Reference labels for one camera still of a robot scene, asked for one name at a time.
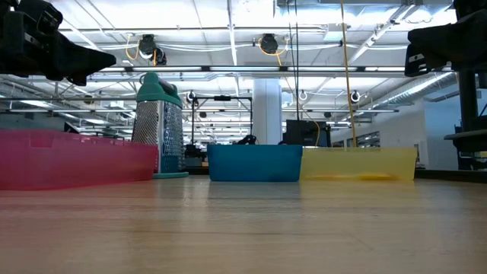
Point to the black aluminium table frame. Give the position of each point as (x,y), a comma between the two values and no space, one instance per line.
(449,176)

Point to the black vertical post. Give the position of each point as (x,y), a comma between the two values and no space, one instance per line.
(468,102)

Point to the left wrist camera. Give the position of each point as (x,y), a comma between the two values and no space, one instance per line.
(42,15)

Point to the yellow silicone spatula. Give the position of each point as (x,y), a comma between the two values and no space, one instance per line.
(373,177)

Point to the black background frame stand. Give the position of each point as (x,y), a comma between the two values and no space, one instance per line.
(222,97)

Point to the red translucent plastic bin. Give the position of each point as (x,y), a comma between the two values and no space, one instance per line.
(76,160)

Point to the grey computer cart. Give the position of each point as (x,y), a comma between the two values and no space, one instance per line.
(468,139)

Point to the white pillar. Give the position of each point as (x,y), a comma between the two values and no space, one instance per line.
(266,114)

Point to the blue plastic bin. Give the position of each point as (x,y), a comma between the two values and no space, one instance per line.
(255,163)

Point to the black background monitor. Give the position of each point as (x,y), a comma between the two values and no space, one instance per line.
(304,131)

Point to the yellow translucent plastic bin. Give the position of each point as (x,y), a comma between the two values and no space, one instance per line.
(357,161)

